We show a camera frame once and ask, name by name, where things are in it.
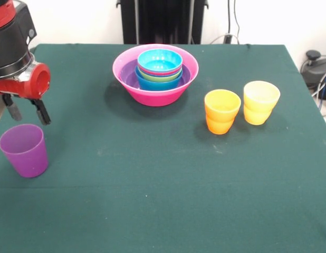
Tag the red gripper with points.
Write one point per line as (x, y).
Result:
(33, 84)

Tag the purple cup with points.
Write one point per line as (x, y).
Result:
(24, 155)

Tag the purple bowl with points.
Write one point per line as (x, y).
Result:
(126, 77)

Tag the large pink bowl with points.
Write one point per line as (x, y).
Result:
(155, 98)

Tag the blue ringed flat-bottom bowl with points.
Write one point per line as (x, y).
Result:
(155, 86)

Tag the green bowl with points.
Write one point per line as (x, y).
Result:
(159, 78)

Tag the small red-pink bowl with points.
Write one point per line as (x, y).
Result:
(159, 73)

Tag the cyan bowl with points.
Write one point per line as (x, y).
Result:
(160, 62)

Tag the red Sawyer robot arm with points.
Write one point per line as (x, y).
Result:
(10, 44)

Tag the dark green tablecloth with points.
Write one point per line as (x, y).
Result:
(178, 197)

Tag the black power plug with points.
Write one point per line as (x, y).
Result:
(228, 38)

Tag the yellow cup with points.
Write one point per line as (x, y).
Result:
(262, 96)

